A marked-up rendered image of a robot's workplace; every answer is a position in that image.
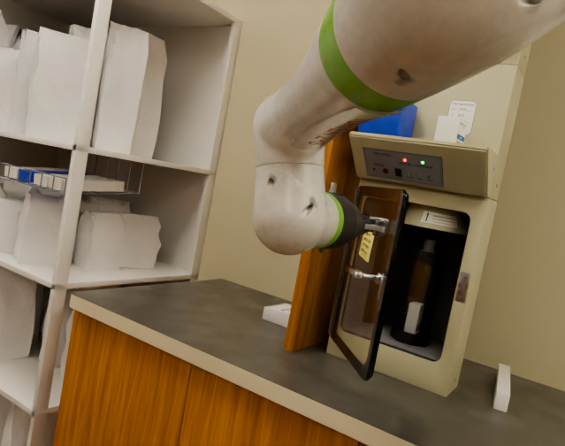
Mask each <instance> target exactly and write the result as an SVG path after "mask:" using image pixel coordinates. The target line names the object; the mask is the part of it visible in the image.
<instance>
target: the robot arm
mask: <svg viewBox="0 0 565 446"><path fill-rule="evenodd" d="M563 23H565V0H332V2H331V4H330V6H329V8H328V10H327V12H326V14H325V16H324V18H323V20H322V21H321V23H320V25H319V28H318V30H317V32H316V34H315V36H314V38H313V41H312V43H311V45H310V46H309V49H308V51H307V53H306V55H305V57H304V59H303V61H302V62H301V64H300V65H299V67H298V68H297V70H296V71H295V73H294V74H293V76H292V77H291V78H290V79H289V81H288V82H287V83H286V84H285V85H284V86H283V87H282V88H280V89H279V90H278V91H277V92H275V93H274V94H272V95H270V96H269V97H267V98H266V99H265V100H264V101H263V102H262V103H261V104H260V106H259V107H258V109H257V111H256V114H255V117H254V121H253V136H254V145H255V158H256V182H255V193H254V202H253V211H252V223H253V228H254V230H255V232H256V235H257V237H258V239H259V240H260V241H261V242H262V244H263V245H264V246H266V247H267V248H268V249H270V250H272V251H274V252H277V253H279V254H283V255H297V254H301V253H303V252H306V251H308V250H310V249H319V253H323V251H324V249H335V248H339V247H341V246H343V245H345V244H346V243H348V242H351V241H353V240H354V239H355V238H356V237H357V236H358V235H365V233H368V232H372V235H375V236H384V235H386V232H387V228H388V223H389V219H383V218H376V217H370V214H368V213H364V214H361V213H360V211H359V209H358V208H357V207H356V206H355V205H354V204H352V203H351V202H350V201H349V200H348V199H347V198H346V197H344V196H343V195H342V194H337V192H336V191H337V190H336V187H337V183H331V187H330V189H329V191H328V192H326V191H325V182H324V151H325V145H326V144H327V143H328V142H330V141H331V140H333V139H334V138H336V137H337V136H339V135H341V134H343V133H344V132H346V131H348V130H349V129H351V128H353V127H356V126H359V125H361V124H362V123H365V122H368V121H371V120H374V119H379V118H383V117H385V116H390V115H394V114H397V113H400V112H404V111H405V110H401V111H397V110H399V109H401V108H404V107H406V106H409V105H412V104H415V103H417V102H419V101H422V100H424V99H426V98H428V97H430V96H434V95H436V94H438V93H440V92H442V91H444V90H446V89H449V88H451V87H453V86H455V85H457V84H459V83H461V82H463V81H466V80H468V79H470V78H472V77H474V76H476V75H478V74H480V73H482V72H484V71H486V70H487V69H489V68H491V67H493V66H495V65H497V64H499V63H501V62H503V61H504V60H506V59H508V58H510V57H512V56H513V55H515V54H516V53H517V52H519V51H520V50H522V49H524V48H525V47H527V46H529V45H530V44H532V43H533V42H535V41H536V40H538V39H539V38H541V37H542V36H544V35H546V34H548V33H549V32H551V31H553V30H554V29H556V28H557V27H558V26H560V25H562V24H563ZM369 217H370V218H369Z"/></svg>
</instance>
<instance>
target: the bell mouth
mask: <svg viewBox="0 0 565 446"><path fill-rule="evenodd" d="M404 223H405V224H409V225H413V226H417V227H425V228H429V229H434V230H439V231H444V232H448V233H454V234H459V235H467V233H468V232H467V228H466V224H465V220H464V217H463V212H460V211H452V210H448V209H442V208H438V207H433V206H428V205H422V204H413V203H410V205H409V206H408V208H407V212H406V217H405V221H404Z"/></svg>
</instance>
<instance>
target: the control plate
mask: <svg viewBox="0 0 565 446"><path fill-rule="evenodd" d="M363 155H364V160H365V165H366V171H367V175H369V176H374V177H380V178H386V179H391V180H397V181H407V182H414V183H419V184H424V185H431V186H436V187H442V188H444V184H443V167H442V158H441V157H434V156H427V155H420V154H413V153H406V152H399V151H391V150H378V149H371V148H364V147H363ZM404 158H406V159H407V162H404V161H403V159H404ZM421 161H424V162H425V164H424V165H422V164H421V163H420V162H421ZM372 167H375V168H376V169H377V170H376V171H374V170H372ZM384 168H386V169H388V173H384V172H383V169H384ZM394 168H399V169H401V175H402V177H399V176H395V169H394ZM408 172H411V175H408ZM418 173H420V174H421V175H422V176H420V177H418V175H417V174H418ZM428 175H430V176H431V178H430V179H429V178H428Z"/></svg>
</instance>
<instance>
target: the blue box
mask: <svg viewBox="0 0 565 446"><path fill-rule="evenodd" d="M406 109H407V110H406ZM401 110H405V111H403V112H400V113H397V114H394V115H390V116H385V117H383V118H379V119H374V120H371V121H368V122H365V123H362V124H361V125H359V128H358V132H362V133H370V134H379V135H394V136H402V137H410V138H412V134H413V129H414V125H415V120H416V113H417V107H416V106H415V105H414V104H412V105H409V106H406V107H404V108H401V109H399V110H397V111H401Z"/></svg>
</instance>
